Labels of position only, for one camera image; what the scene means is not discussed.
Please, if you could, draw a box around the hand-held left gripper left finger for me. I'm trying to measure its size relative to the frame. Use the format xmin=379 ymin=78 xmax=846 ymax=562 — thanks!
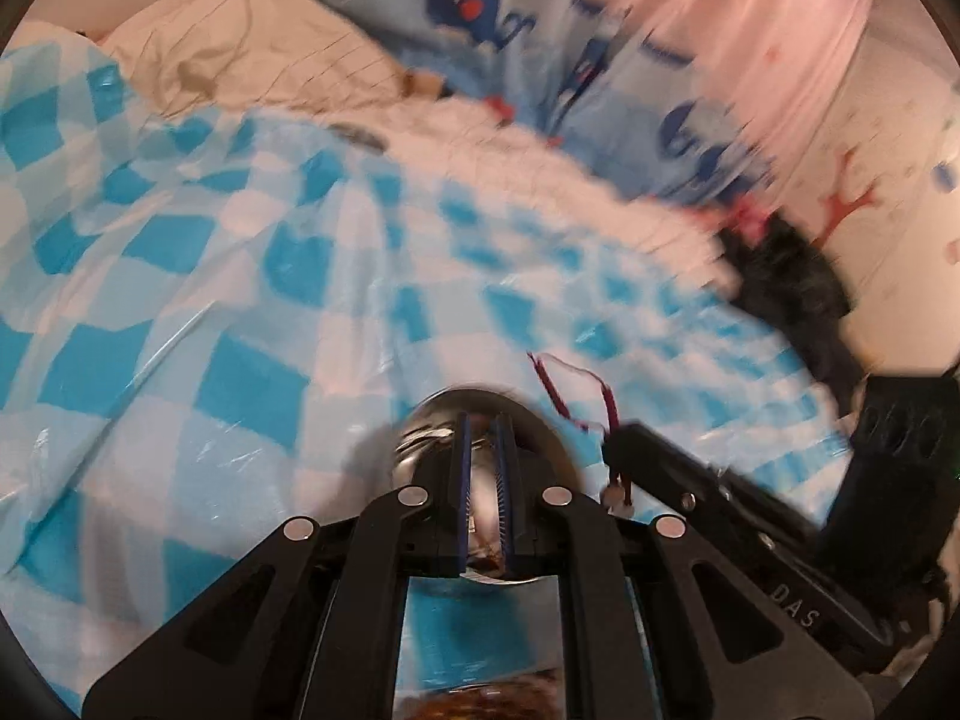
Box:
xmin=81 ymin=412 xmax=476 ymax=720

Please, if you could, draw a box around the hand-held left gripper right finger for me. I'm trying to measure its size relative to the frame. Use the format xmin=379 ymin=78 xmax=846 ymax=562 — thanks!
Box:
xmin=493 ymin=415 xmax=877 ymax=720

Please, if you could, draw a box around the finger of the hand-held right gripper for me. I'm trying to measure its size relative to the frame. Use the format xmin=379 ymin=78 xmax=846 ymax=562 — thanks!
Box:
xmin=602 ymin=423 xmax=820 ymax=580

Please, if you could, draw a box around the round silver metal tin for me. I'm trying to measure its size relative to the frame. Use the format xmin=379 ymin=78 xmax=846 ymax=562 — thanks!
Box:
xmin=386 ymin=385 xmax=593 ymax=720

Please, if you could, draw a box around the dark clothing pile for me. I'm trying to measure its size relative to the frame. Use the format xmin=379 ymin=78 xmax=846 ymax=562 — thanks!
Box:
xmin=714 ymin=216 xmax=865 ymax=421

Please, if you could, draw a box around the pink red garment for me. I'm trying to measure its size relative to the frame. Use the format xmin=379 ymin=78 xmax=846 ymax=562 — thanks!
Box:
xmin=729 ymin=199 xmax=770 ymax=237

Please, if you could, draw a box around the blue white checked plastic sheet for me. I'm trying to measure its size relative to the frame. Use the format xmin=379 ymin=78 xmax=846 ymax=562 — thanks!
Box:
xmin=0 ymin=37 xmax=856 ymax=713

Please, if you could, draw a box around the blue whale print blanket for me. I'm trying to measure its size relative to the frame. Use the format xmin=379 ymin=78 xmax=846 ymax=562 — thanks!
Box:
xmin=304 ymin=0 xmax=782 ymax=212

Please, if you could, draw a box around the thin cable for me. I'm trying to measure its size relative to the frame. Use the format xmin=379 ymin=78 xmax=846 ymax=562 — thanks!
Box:
xmin=214 ymin=0 xmax=301 ymax=102

